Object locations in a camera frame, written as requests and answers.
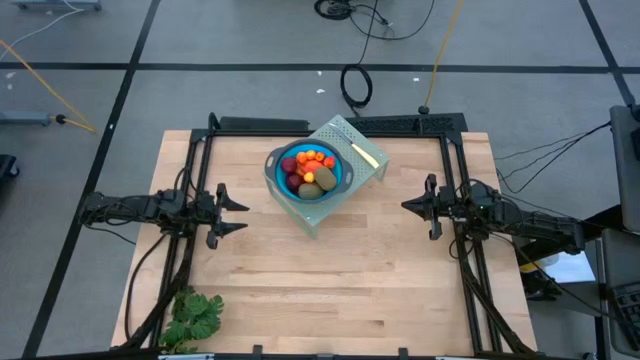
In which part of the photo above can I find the brown kiwi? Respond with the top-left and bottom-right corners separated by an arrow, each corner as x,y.
297,180 -> 326,201
313,164 -> 339,193

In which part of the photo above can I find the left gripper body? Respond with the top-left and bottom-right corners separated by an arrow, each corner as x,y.
195,182 -> 225,250

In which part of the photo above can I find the black keyboard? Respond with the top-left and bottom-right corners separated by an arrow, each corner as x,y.
612,284 -> 640,329

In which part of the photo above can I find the yellow hanging cable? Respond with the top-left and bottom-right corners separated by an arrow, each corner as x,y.
417,0 -> 466,116

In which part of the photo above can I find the pale green perforated shelf riser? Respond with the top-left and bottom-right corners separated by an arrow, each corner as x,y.
263,114 -> 391,240

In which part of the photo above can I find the black flat box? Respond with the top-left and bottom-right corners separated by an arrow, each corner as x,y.
218,115 -> 311,132

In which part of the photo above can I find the black floor object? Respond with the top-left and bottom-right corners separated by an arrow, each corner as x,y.
0,153 -> 21,180

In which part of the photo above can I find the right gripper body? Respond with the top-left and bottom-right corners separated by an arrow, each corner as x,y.
423,173 -> 457,242

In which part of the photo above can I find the green leafy vegetable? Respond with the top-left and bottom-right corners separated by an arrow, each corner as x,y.
158,285 -> 225,355

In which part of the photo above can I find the black diagonal beam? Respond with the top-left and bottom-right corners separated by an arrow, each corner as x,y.
517,203 -> 626,262

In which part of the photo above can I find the black cable bundle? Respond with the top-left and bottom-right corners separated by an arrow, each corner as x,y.
313,0 -> 436,41

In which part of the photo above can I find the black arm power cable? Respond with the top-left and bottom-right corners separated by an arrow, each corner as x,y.
123,232 -> 171,341

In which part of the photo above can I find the grey floor bar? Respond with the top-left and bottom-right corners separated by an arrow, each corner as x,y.
0,110 -> 53,127

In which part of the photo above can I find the blue collapsible colander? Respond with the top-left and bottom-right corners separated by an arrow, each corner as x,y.
263,138 -> 355,204

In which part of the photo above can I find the grey cabinet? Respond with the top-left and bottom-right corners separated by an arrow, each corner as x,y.
608,103 -> 640,234

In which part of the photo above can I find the yellow floor cable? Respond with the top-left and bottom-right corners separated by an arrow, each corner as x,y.
0,38 -> 97,134

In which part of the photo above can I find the yellow handled knife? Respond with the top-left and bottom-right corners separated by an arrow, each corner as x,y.
327,122 -> 381,169

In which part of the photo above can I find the black metal table frame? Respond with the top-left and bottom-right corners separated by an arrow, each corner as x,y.
110,112 -> 539,360

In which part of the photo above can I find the black hanging cable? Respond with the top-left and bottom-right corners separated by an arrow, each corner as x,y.
339,0 -> 396,117

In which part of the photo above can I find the red orange mango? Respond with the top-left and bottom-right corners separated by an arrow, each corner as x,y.
295,159 -> 325,177

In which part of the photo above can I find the white floor cable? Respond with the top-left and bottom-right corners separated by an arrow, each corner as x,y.
0,5 -> 84,49

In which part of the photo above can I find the black perforated cover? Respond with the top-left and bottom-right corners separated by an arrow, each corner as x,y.
349,112 -> 469,134

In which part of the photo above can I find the grey cart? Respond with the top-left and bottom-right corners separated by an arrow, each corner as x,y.
599,228 -> 640,359

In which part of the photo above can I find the grey wheeled base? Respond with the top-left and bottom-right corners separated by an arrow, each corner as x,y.
10,0 -> 103,12

